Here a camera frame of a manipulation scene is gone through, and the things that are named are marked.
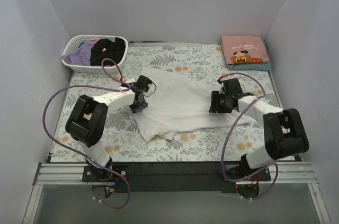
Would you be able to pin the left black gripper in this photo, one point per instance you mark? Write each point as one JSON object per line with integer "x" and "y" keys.
{"x": 140, "y": 101}

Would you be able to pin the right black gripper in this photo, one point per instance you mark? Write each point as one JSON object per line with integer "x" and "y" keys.
{"x": 215, "y": 102}

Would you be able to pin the white t shirt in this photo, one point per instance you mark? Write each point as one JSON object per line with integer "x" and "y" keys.
{"x": 179, "y": 104}

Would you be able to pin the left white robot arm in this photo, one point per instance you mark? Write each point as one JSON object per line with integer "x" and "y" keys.
{"x": 88, "y": 117}

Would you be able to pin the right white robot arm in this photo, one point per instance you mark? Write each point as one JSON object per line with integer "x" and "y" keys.
{"x": 284, "y": 133}

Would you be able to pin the black garment in basket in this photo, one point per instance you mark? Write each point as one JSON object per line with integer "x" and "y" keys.
{"x": 106, "y": 48}

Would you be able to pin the folded pink t shirt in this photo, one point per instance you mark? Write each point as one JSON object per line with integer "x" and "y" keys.
{"x": 243, "y": 49}

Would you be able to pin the floral table mat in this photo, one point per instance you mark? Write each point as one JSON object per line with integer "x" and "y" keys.
{"x": 122, "y": 140}

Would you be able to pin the purple garment in basket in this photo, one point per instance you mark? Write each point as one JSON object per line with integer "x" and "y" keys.
{"x": 80, "y": 56}

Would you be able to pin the white plastic laundry basket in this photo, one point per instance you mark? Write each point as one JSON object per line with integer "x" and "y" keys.
{"x": 110, "y": 66}

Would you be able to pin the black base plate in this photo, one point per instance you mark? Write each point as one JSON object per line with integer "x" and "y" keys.
{"x": 174, "y": 177}

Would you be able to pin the aluminium frame rail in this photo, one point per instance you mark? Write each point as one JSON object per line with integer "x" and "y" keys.
{"x": 291, "y": 196}

